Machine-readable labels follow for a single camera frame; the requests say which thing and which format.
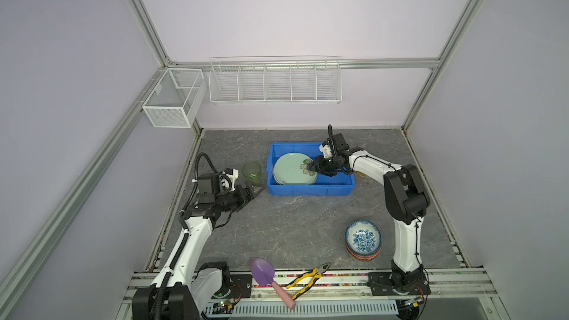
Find mint green plate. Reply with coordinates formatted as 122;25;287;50
273;153;317;185

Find blue floral ceramic bowl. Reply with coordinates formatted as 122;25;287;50
345;220;382;253

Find red rimmed bowl underneath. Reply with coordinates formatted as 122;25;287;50
346;244;382;262

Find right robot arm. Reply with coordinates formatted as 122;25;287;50
306;125;431;296

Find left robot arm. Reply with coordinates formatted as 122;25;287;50
132;167;266;319

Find blue plastic bin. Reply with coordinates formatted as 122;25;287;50
266;142;356;196

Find green glass cup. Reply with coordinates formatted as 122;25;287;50
242;161;262;185

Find small white mesh basket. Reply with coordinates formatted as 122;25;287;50
142;68;207;128

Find yellow black pliers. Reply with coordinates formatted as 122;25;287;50
285;262;332;301

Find green circuit board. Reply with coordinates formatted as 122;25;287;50
211;302;234;315

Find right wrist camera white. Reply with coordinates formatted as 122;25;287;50
319;142;334;159

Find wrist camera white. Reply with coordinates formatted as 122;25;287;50
222;168;239;191
319;142;334;159

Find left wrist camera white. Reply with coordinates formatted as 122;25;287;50
222;168;239;191

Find purple scoop pink handle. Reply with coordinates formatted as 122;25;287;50
249;257;296;311

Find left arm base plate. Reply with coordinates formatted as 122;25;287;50
213;274;253;299

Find long white wire basket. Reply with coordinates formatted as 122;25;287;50
209;56;343;105

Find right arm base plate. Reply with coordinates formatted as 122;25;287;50
367;272;431;296

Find white vented cable duct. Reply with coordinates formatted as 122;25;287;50
203;299;399;319

